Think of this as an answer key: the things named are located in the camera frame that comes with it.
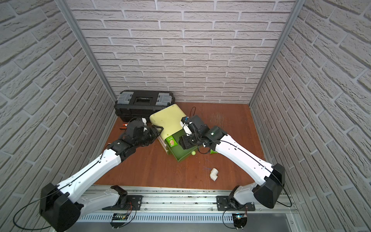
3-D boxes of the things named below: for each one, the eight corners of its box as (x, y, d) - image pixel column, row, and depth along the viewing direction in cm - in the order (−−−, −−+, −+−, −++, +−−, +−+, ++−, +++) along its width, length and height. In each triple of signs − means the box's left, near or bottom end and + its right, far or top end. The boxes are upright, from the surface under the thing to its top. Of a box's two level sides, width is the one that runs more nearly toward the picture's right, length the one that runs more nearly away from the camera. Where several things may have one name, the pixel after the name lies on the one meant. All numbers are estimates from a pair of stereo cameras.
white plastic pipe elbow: (208, 178, 83) (209, 177, 82) (211, 168, 87) (212, 166, 85) (215, 181, 82) (216, 180, 81) (218, 170, 86) (219, 169, 85)
